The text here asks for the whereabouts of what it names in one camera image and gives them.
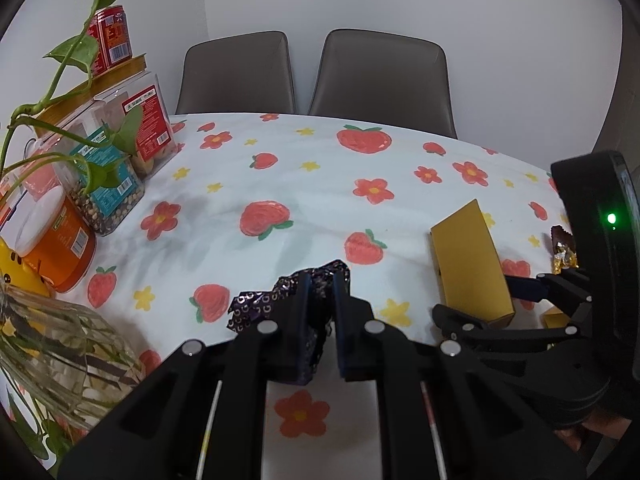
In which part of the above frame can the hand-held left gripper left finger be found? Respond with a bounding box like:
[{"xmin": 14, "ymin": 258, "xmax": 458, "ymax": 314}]
[{"xmin": 57, "ymin": 270, "xmax": 326, "ymax": 480}]

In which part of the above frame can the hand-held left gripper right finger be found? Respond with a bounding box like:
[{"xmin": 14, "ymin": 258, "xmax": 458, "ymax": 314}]
[{"xmin": 332, "ymin": 266, "xmax": 588, "ymax": 480}]

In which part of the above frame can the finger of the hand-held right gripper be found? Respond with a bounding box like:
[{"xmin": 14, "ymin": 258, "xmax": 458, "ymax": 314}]
[
  {"xmin": 432, "ymin": 303, "xmax": 584, "ymax": 357},
  {"xmin": 505, "ymin": 268, "xmax": 594, "ymax": 322}
]

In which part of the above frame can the purple patterned wrapper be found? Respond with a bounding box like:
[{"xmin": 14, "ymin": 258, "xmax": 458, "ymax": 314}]
[{"xmin": 226, "ymin": 259, "xmax": 351, "ymax": 386}]

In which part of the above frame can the gold triangular box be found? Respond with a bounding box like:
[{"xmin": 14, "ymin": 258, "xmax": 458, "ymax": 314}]
[{"xmin": 430, "ymin": 199, "xmax": 516, "ymax": 330}]

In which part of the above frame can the person's right hand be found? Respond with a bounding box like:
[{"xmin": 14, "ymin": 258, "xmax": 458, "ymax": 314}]
[{"xmin": 554, "ymin": 422, "xmax": 630, "ymax": 458}]

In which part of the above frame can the gold gift box with ribbon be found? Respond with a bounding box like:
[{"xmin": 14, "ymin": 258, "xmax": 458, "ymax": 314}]
[{"xmin": 541, "ymin": 308, "xmax": 571, "ymax": 329}]

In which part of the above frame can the gold brown chocolate wrapper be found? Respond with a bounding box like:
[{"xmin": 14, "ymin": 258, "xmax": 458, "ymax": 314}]
[{"xmin": 550, "ymin": 225, "xmax": 581, "ymax": 276}]

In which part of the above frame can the strawberry print tablecloth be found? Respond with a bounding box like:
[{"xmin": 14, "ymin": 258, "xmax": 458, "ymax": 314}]
[{"xmin": 0, "ymin": 112, "xmax": 576, "ymax": 480}]

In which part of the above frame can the clear jar with teal label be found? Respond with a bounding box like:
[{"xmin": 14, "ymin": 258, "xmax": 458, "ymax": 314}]
[{"xmin": 30, "ymin": 100, "xmax": 147, "ymax": 237}]

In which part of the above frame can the glass vase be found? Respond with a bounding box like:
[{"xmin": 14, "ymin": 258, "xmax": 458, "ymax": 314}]
[{"xmin": 0, "ymin": 287, "xmax": 146, "ymax": 431}]

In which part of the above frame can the orange tub with white lid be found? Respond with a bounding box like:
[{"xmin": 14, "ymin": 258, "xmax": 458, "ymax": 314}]
[{"xmin": 0, "ymin": 185, "xmax": 97, "ymax": 293}]

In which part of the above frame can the clear jar with red label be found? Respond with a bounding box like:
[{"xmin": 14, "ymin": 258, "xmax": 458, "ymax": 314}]
[{"xmin": 35, "ymin": 52, "xmax": 179, "ymax": 181}]

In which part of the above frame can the taupe dining chair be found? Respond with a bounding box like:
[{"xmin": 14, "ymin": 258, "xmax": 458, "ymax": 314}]
[
  {"xmin": 175, "ymin": 31, "xmax": 297, "ymax": 116},
  {"xmin": 307, "ymin": 29, "xmax": 458, "ymax": 140}
]

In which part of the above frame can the yellow toy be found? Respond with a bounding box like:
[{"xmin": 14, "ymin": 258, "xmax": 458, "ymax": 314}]
[{"xmin": 0, "ymin": 237, "xmax": 56, "ymax": 297}]

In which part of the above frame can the pink cup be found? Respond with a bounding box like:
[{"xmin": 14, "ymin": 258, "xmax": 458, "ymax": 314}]
[{"xmin": 22, "ymin": 160, "xmax": 63, "ymax": 197}]

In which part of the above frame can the red drink can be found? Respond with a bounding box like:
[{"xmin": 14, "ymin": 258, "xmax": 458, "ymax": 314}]
[{"xmin": 87, "ymin": 5, "xmax": 133, "ymax": 77}]

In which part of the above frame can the green pothos plant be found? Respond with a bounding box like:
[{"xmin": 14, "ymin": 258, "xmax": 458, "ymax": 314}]
[{"xmin": 0, "ymin": 0, "xmax": 146, "ymax": 466}]

